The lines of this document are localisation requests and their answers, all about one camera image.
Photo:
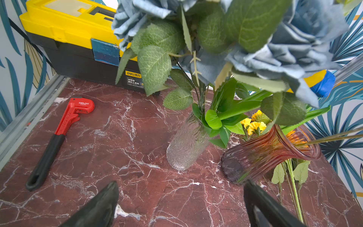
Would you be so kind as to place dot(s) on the grey rose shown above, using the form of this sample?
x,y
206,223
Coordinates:
x,y
287,40
131,16

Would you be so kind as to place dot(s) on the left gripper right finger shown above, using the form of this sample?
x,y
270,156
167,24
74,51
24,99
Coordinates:
x,y
264,211

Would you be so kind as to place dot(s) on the yellow carnation vase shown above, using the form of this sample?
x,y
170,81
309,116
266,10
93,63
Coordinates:
x,y
246,122
256,128

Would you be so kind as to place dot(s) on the grey rose left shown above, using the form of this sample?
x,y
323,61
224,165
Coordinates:
x,y
131,16

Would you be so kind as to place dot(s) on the tall sunflower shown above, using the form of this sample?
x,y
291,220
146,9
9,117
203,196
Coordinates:
x,y
260,117

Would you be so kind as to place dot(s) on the red pipe wrench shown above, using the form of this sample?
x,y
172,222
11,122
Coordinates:
x,y
75,106

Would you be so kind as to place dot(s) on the grey rose front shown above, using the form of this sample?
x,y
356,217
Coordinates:
x,y
287,40

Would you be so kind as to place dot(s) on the clear glass vase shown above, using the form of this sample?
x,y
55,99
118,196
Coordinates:
x,y
188,144

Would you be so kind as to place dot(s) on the small blue tulip bud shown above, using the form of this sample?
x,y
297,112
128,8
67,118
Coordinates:
x,y
325,86

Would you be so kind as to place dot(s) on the tall yellow blossom stem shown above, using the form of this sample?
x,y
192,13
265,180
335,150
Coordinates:
x,y
289,166

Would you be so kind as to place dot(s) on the dark ribbed glass vase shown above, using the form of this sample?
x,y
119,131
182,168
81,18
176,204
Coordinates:
x,y
254,158

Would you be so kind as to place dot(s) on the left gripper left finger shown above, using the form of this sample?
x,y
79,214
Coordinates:
x,y
99,211

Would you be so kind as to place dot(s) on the yellow black toolbox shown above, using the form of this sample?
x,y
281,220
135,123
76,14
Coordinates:
x,y
78,39

